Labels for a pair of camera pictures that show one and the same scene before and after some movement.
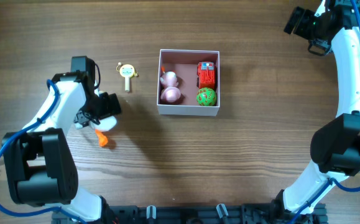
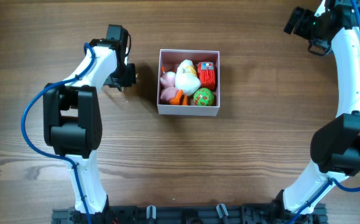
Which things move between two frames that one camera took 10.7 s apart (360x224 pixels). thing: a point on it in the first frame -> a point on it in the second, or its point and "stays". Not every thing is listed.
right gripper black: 317,47 stays
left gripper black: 84,117 -> 127,78
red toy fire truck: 206,74 stays
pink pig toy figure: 170,93 stays
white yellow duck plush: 107,124 -> 187,80
